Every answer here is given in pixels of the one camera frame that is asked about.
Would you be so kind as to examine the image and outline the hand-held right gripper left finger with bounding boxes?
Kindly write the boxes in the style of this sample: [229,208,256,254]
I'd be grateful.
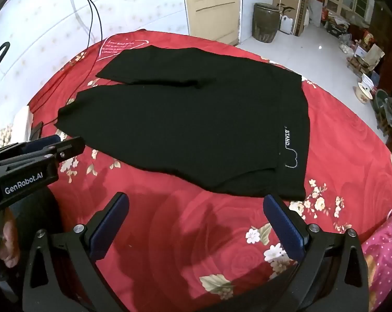
[22,192,130,312]

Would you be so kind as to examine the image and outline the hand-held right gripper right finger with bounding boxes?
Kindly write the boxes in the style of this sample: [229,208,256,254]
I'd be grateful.
[263,194,369,312]

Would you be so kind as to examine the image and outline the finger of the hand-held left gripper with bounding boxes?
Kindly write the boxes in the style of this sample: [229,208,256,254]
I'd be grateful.
[0,135,62,160]
[0,136,86,183]

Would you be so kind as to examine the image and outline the black pants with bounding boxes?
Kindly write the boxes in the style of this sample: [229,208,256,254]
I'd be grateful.
[55,45,311,201]

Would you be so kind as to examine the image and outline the person's left hand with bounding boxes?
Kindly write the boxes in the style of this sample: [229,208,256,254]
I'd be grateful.
[0,208,21,267]

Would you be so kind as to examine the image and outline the black phone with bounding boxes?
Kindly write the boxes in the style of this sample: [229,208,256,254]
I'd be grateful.
[29,122,44,142]

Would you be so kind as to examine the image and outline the red floral bedsheet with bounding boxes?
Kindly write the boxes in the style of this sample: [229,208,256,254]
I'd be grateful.
[27,29,392,312]

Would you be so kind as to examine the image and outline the pink dotted blanket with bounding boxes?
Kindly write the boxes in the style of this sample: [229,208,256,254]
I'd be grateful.
[362,206,392,312]

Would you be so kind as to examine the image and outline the floral enamel basin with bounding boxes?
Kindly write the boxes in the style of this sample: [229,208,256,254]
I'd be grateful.
[354,83,375,105]

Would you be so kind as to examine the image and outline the dark green metal stand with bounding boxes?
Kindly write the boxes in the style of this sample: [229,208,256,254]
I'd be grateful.
[373,89,392,137]

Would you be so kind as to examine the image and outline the bag of white eggs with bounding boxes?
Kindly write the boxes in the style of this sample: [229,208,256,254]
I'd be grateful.
[339,41,356,56]

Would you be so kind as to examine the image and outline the brown paper bag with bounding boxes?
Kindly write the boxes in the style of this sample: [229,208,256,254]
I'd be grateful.
[367,44,386,72]

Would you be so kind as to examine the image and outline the light wooden door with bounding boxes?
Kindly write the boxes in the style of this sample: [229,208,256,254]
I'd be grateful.
[181,0,242,46]

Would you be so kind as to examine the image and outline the white plastic jug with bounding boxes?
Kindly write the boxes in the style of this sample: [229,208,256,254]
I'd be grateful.
[279,15,294,35]

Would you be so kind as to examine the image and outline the dark ceramic jar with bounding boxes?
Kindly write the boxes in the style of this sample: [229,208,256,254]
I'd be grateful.
[253,3,279,43]

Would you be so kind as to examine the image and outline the dark wooden cabinet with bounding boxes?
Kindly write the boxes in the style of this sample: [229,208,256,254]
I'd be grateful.
[368,0,392,82]

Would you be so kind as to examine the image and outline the white sack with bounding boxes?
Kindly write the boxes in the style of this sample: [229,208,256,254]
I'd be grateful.
[308,0,323,28]

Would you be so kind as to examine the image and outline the black cable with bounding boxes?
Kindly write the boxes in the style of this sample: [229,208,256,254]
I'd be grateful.
[74,0,104,40]
[30,0,97,127]

